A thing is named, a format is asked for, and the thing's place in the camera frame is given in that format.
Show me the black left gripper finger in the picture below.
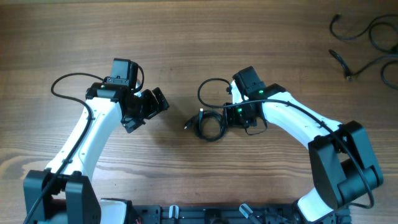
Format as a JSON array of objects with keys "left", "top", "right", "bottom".
[
  {"left": 152, "top": 87, "right": 169, "bottom": 114},
  {"left": 121, "top": 118, "right": 146, "bottom": 133}
]

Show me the thick black cable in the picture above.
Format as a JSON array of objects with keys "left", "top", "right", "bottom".
[{"left": 183, "top": 108, "right": 229, "bottom": 142}]

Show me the black cable gold plug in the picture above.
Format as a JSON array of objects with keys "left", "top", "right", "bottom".
[{"left": 328, "top": 49, "right": 397, "bottom": 90}]

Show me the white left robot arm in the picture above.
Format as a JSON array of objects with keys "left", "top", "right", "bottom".
[{"left": 23, "top": 58, "right": 169, "bottom": 223}]

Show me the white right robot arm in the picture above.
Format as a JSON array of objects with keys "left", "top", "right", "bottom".
[{"left": 227, "top": 67, "right": 384, "bottom": 223}]

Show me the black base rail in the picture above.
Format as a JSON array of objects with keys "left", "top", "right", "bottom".
[{"left": 101, "top": 198, "right": 352, "bottom": 224}]

